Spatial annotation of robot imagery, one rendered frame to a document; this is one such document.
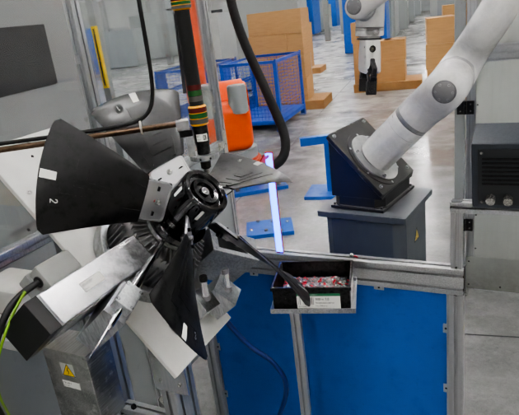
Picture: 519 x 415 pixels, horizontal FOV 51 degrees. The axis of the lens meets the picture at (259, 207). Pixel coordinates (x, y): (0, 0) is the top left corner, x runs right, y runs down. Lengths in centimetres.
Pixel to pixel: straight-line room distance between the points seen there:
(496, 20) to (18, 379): 174
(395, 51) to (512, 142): 907
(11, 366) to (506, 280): 242
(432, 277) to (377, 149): 46
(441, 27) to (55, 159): 786
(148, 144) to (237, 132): 386
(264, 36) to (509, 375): 753
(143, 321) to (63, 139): 46
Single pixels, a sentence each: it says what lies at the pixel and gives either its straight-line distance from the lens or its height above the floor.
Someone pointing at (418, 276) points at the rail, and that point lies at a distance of 163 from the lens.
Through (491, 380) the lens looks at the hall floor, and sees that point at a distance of 264.
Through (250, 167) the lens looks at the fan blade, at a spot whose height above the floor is 119.
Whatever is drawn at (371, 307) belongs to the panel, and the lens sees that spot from 174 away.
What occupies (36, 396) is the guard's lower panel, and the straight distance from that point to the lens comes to 202.
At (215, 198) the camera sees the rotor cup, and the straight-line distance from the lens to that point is 124.
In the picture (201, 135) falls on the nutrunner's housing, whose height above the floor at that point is 133.
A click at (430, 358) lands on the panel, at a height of 55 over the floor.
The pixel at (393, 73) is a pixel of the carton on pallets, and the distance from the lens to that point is 1047.
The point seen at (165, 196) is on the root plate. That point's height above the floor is 123.
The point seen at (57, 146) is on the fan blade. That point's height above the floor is 139.
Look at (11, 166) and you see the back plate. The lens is 141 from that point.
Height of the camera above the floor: 158
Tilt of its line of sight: 19 degrees down
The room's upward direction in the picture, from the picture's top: 7 degrees counter-clockwise
